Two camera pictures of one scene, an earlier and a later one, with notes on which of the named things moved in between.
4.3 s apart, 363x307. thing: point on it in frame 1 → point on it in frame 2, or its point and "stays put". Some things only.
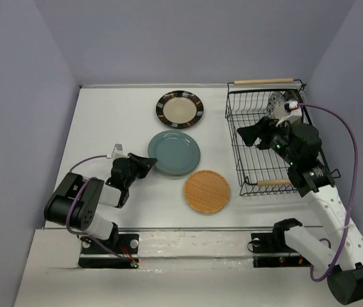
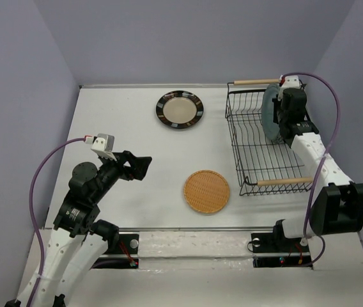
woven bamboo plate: x=206 y=192 stays put
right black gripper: x=264 y=128 → x=278 y=103
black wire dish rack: x=265 y=172 stays put
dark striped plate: x=179 y=109 stays put
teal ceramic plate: x=177 y=152 → x=270 y=128
